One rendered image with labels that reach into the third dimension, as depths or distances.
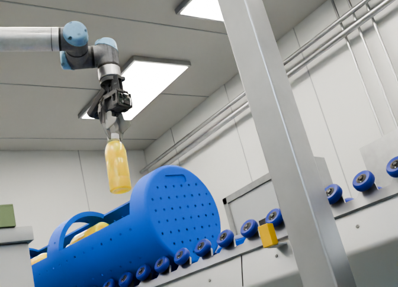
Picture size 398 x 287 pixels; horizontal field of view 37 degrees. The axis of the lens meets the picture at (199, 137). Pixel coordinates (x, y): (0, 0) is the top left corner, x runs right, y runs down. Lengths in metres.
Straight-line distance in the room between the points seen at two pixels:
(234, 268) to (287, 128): 0.47
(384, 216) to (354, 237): 0.07
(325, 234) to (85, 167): 6.60
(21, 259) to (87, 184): 5.78
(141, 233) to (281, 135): 0.66
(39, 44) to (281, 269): 1.06
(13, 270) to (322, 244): 0.91
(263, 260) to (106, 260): 0.54
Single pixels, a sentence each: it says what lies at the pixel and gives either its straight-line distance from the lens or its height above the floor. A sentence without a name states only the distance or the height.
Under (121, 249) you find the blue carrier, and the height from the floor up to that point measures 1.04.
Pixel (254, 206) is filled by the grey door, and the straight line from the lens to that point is 6.18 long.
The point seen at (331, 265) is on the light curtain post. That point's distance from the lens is 0.95.
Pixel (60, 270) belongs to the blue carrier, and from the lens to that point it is 1.85.
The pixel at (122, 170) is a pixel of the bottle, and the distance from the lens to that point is 1.87.
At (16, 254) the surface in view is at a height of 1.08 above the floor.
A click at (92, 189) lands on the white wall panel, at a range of 7.40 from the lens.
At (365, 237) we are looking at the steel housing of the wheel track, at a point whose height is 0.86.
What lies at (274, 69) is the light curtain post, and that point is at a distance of 1.05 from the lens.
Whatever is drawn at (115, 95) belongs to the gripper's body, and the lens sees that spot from 1.94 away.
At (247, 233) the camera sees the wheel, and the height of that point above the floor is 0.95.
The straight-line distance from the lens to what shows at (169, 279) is 1.52.
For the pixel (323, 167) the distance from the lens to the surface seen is 1.41.
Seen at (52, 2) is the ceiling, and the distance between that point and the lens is 4.70.
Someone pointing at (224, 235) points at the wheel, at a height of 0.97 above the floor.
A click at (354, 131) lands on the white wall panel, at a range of 5.34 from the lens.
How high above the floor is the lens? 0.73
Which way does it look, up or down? 19 degrees up
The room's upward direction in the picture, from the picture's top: 15 degrees counter-clockwise
